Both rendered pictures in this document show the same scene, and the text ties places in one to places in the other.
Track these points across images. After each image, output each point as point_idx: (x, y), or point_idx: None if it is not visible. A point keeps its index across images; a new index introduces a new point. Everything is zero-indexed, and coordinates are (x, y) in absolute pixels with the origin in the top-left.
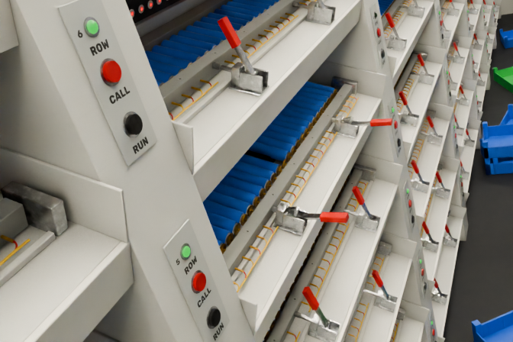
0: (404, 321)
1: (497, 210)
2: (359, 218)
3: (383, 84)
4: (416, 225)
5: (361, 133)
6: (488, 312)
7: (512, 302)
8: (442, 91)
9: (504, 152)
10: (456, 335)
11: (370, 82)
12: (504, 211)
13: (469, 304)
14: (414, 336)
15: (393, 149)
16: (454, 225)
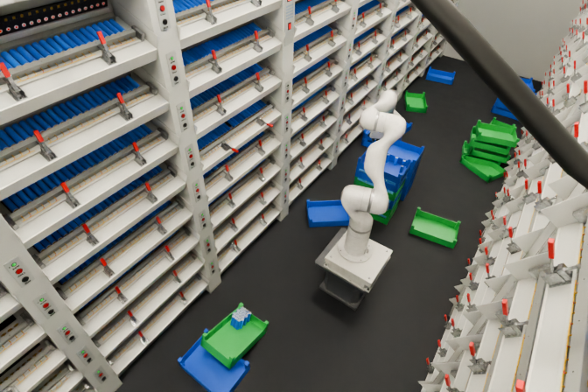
0: (274, 188)
1: (352, 162)
2: (258, 150)
3: (283, 109)
4: (289, 157)
5: (264, 125)
6: (318, 199)
7: (329, 199)
8: (337, 106)
9: (371, 138)
10: (301, 202)
11: (279, 107)
12: (354, 164)
13: (313, 193)
14: (274, 193)
15: (283, 130)
16: (326, 162)
